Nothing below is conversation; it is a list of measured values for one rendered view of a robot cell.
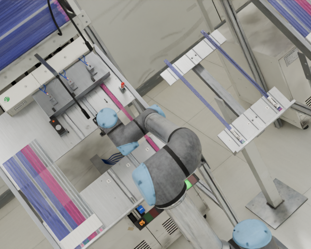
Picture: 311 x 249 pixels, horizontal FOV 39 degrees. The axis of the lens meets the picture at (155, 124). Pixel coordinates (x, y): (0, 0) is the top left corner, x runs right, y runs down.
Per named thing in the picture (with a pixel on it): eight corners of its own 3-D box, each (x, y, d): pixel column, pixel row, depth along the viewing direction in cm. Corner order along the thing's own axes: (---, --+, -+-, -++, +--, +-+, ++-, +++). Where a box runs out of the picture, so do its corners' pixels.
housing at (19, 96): (98, 58, 211) (94, 45, 197) (16, 120, 203) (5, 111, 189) (88, 46, 212) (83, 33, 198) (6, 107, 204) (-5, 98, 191)
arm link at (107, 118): (106, 133, 158) (92, 114, 158) (105, 136, 169) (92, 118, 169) (123, 120, 159) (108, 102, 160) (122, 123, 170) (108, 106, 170)
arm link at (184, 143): (205, 127, 123) (149, 97, 168) (174, 151, 122) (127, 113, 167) (223, 157, 128) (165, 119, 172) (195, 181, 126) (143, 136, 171)
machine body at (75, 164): (214, 216, 256) (169, 145, 222) (122, 297, 245) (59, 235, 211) (163, 168, 309) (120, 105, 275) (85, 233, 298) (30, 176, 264)
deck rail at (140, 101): (192, 160, 196) (194, 157, 190) (189, 162, 196) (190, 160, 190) (96, 49, 211) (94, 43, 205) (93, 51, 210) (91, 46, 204)
